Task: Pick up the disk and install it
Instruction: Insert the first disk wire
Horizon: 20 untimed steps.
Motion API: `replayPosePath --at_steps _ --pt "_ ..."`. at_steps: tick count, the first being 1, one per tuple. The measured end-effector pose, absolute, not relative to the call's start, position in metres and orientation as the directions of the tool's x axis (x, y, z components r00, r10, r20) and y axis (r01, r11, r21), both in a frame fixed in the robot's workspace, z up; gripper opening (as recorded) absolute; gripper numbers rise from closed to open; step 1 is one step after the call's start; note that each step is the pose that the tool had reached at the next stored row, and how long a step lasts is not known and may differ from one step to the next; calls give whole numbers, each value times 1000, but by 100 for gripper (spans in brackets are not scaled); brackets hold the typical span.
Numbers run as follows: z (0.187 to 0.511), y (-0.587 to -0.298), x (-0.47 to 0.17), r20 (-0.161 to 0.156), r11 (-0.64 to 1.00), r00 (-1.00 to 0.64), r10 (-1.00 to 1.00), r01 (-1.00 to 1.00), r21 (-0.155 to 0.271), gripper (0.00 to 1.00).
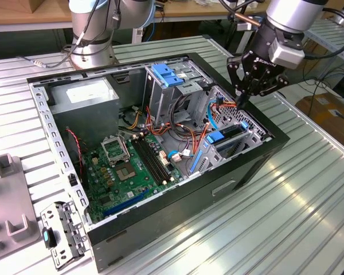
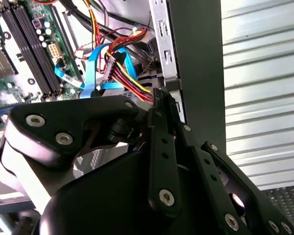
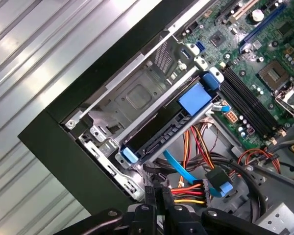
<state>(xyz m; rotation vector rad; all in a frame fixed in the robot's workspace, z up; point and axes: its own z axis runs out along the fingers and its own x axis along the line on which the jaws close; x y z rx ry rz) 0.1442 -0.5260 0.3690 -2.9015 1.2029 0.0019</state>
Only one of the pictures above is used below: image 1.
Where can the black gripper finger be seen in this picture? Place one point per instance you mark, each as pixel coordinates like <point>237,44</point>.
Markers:
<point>235,71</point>
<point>275,83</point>

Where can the hard disk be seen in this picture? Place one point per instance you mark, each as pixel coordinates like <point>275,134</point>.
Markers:
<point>216,137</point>

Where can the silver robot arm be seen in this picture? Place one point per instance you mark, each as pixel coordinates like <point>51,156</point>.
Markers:
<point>292,14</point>

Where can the grey metal disk bay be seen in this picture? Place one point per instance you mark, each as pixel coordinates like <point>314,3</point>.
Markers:
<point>210,160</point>

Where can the cardboard box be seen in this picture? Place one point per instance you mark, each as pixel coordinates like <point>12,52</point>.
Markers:
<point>326,114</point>

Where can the metal slat table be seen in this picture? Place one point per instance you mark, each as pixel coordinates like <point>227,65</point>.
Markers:
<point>329,37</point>

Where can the blue plastic drive latch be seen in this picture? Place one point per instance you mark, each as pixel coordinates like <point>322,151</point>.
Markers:
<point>164,76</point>

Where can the wooden desk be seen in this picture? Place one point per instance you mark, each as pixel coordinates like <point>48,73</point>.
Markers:
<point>189,10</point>

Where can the grey metal drive cage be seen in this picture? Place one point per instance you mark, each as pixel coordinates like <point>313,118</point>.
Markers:
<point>160,100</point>

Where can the black RAM slot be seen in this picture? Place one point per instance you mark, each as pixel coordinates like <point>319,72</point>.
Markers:
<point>148,161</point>
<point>158,157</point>
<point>152,160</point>
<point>155,159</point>

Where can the CPU socket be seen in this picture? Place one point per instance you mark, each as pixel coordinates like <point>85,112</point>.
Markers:
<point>126,172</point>

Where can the black PC case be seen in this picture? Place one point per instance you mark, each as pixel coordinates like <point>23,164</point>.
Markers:
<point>175,212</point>

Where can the grey power supply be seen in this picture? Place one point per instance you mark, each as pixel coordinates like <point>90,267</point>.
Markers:
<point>86,114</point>

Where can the green motherboard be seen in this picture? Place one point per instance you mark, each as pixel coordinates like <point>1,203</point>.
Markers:
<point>117,194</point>

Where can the blue expansion slot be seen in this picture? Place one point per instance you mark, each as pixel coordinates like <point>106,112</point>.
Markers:
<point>126,204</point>

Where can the black case fan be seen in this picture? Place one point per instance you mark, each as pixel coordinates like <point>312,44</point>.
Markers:
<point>74,166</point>

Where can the small brown box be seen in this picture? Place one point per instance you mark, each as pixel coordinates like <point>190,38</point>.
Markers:
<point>46,5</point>

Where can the grey part rack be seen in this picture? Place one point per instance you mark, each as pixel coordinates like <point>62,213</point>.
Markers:
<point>8,197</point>

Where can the metal bracket with blue tab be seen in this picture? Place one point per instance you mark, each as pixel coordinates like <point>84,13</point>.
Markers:
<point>68,229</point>

